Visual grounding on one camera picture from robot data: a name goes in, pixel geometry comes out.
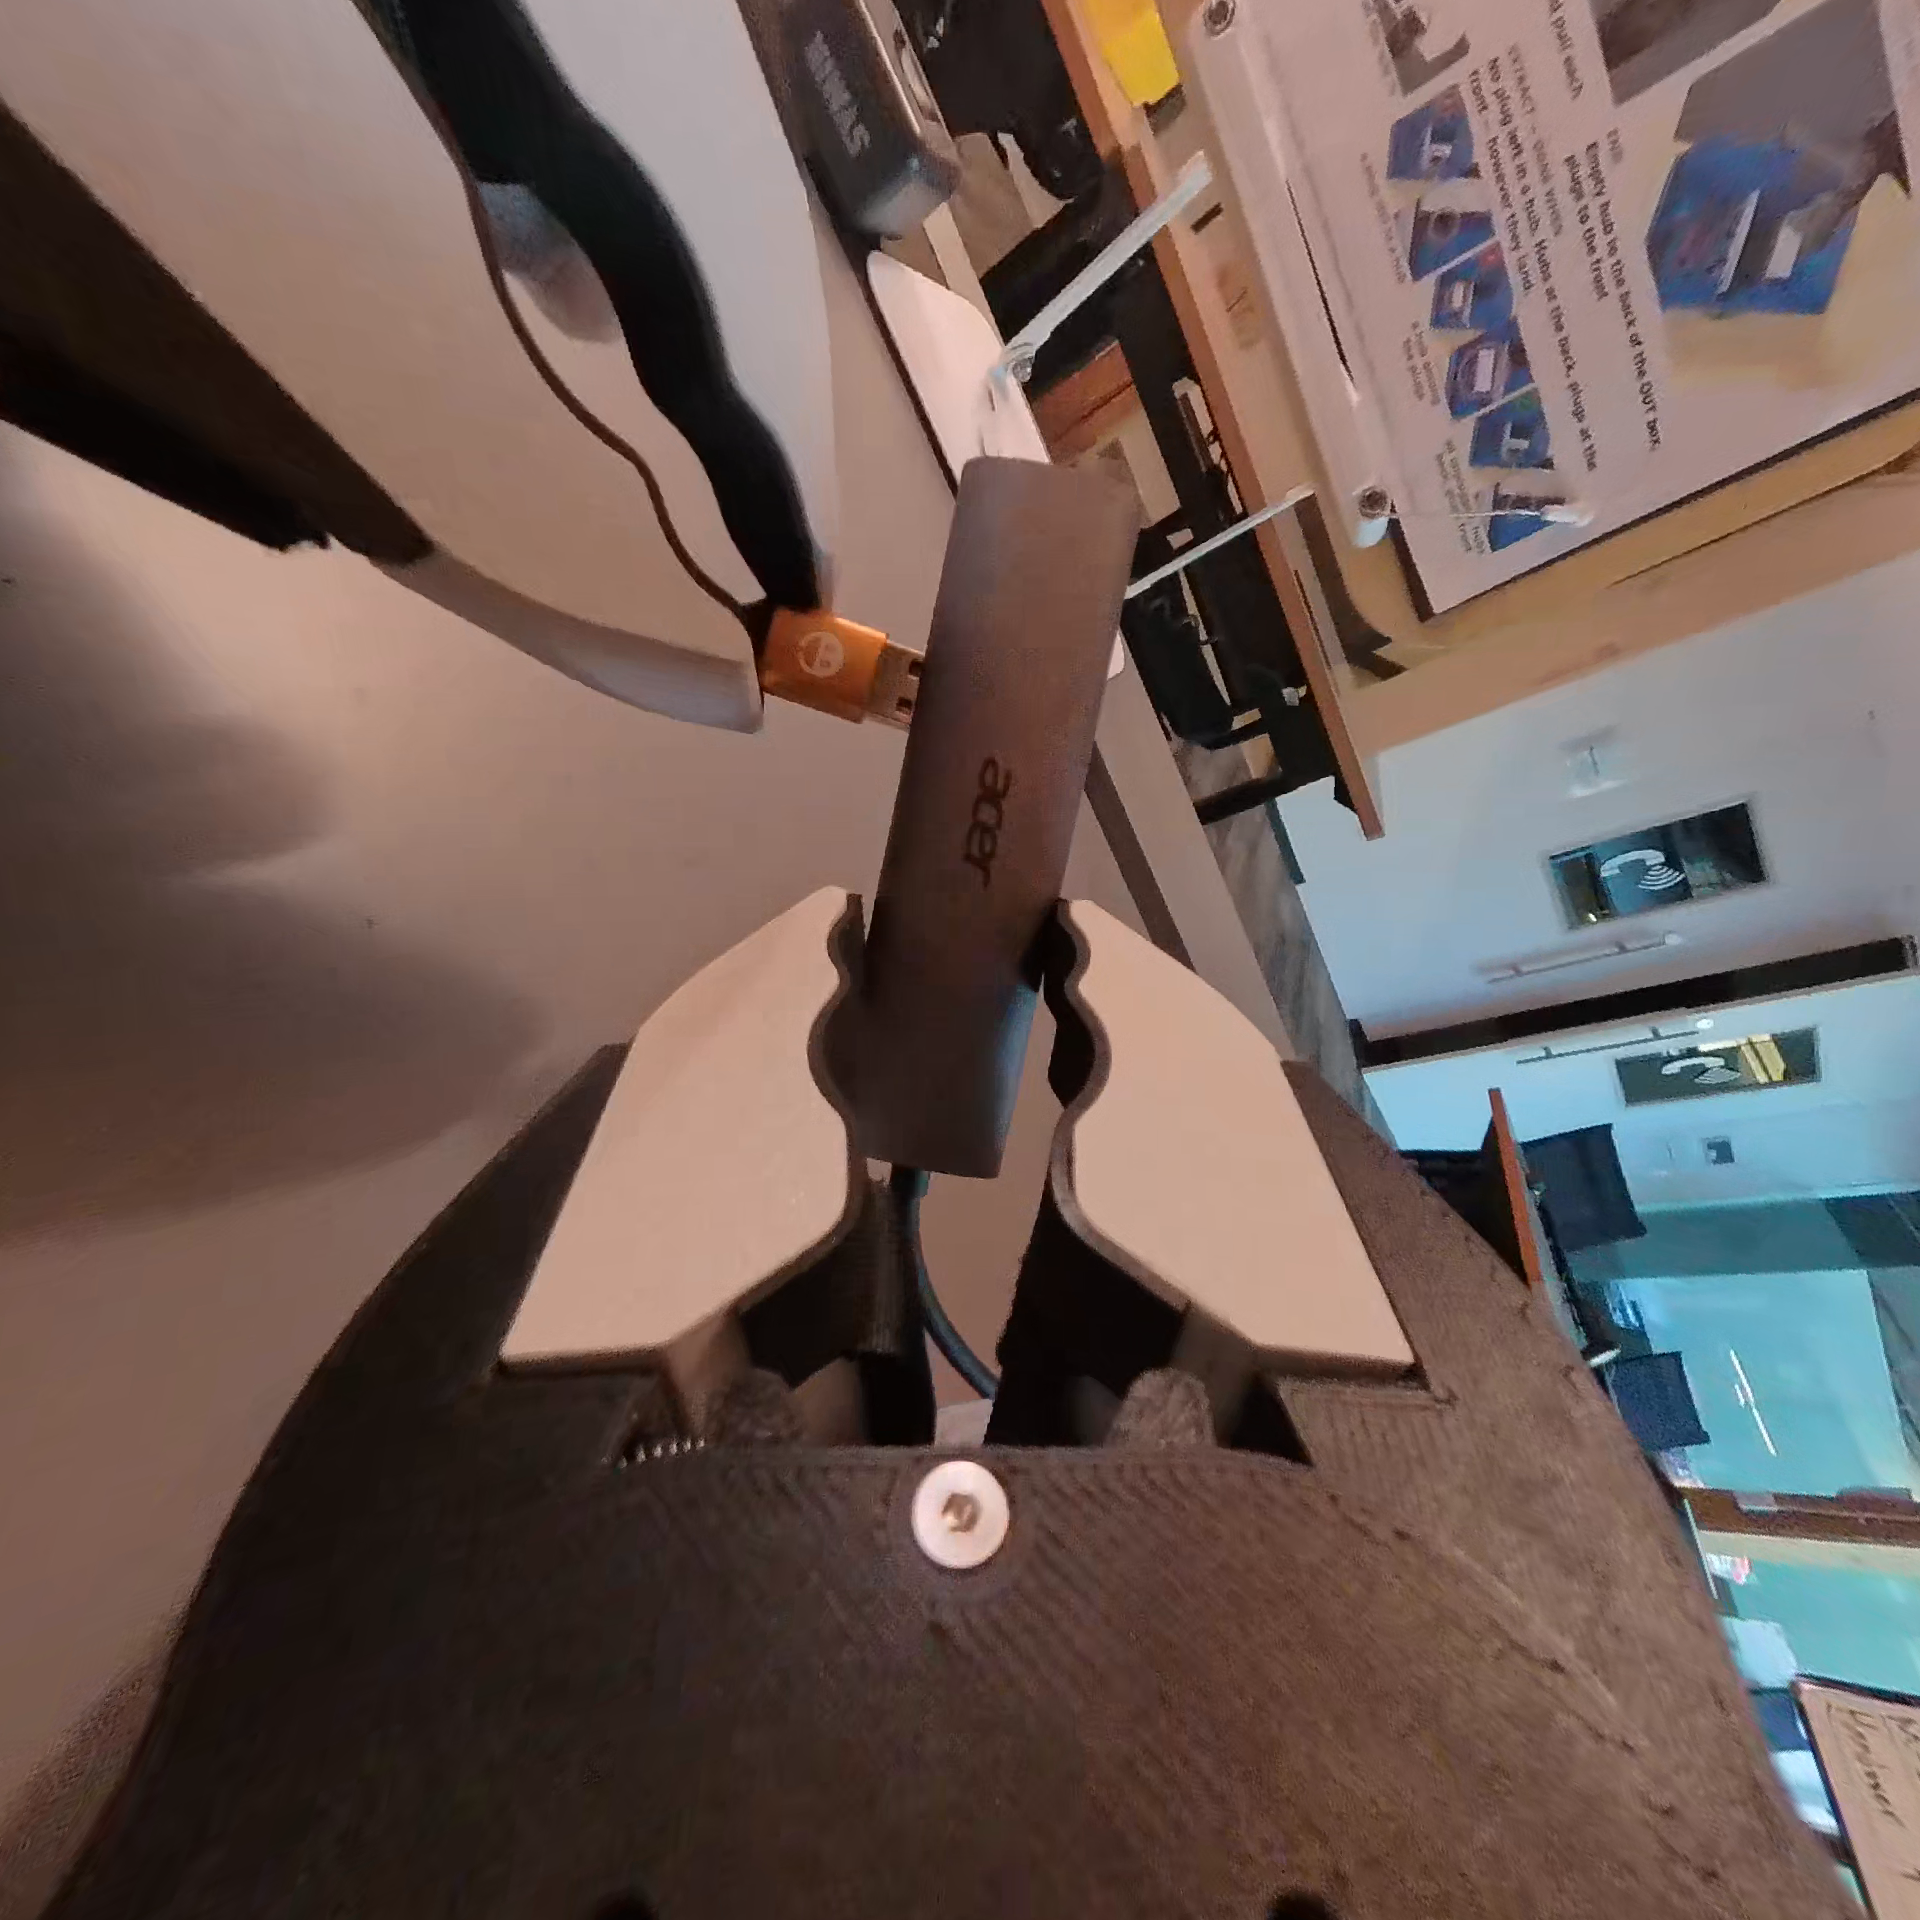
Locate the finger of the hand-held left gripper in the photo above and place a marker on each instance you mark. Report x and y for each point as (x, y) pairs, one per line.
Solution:
(299, 301)
(539, 270)

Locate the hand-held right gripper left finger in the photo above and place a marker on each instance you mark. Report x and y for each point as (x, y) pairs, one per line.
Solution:
(705, 1186)

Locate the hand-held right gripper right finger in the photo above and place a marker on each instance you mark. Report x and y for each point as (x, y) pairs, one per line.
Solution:
(1214, 1202)

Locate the grey usb hub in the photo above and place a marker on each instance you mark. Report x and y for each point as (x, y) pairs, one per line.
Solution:
(990, 721)

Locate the wooden office desk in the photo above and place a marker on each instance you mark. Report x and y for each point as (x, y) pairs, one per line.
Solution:
(1515, 1186)

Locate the black power bank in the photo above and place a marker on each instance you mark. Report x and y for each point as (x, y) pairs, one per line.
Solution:
(856, 119)

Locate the black office chair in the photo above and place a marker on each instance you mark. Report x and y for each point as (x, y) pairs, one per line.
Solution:
(1582, 1186)
(1658, 1402)

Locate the dark door poster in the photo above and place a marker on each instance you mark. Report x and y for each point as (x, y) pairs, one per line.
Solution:
(1717, 1066)

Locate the instruction sheet on stand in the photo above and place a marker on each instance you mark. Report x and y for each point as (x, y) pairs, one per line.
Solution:
(1349, 661)

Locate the yellow plastic bin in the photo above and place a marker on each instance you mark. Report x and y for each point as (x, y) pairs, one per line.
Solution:
(1131, 45)

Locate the dark wall poster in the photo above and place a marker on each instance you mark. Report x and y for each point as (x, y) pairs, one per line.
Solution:
(1658, 869)

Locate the wooden ceiling post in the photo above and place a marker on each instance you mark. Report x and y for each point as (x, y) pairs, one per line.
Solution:
(1800, 1511)

